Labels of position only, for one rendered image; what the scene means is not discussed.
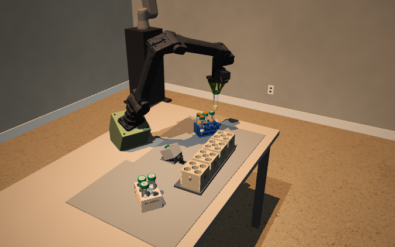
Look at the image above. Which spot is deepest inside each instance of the clear tube with dark green cap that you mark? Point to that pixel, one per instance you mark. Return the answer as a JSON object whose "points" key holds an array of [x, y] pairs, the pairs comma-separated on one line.
{"points": [[140, 179]]}

